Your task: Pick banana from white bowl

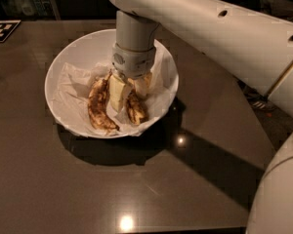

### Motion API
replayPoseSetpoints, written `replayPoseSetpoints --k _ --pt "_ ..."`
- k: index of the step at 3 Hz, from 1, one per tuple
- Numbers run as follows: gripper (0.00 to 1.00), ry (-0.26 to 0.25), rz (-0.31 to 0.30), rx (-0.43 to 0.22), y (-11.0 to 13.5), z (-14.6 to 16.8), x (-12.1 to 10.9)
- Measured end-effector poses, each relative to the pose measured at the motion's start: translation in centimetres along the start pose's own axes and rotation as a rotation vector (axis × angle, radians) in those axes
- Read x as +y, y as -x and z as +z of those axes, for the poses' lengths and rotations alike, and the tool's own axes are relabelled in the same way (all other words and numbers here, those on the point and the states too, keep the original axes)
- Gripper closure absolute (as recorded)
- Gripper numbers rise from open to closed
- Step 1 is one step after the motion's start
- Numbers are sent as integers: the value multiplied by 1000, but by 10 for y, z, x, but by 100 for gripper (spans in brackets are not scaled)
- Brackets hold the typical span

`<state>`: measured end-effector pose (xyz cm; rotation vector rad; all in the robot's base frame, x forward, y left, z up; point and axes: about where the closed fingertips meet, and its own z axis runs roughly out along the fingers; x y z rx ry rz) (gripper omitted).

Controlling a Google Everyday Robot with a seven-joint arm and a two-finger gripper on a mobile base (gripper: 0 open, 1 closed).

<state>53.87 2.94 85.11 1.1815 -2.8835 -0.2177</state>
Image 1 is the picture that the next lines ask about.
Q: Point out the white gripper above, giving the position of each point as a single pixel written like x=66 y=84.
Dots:
x=134 y=62

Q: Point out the banana with sticker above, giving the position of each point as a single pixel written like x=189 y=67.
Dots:
x=136 y=110

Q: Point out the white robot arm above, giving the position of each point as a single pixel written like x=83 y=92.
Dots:
x=256 y=48

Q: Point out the white bowl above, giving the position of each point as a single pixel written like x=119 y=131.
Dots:
x=84 y=49

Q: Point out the left spotted banana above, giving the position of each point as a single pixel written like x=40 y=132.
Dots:
x=97 y=103

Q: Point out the white paper towel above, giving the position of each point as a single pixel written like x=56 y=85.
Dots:
x=71 y=91

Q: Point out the black white marker tag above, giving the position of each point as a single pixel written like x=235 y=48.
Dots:
x=6 y=28

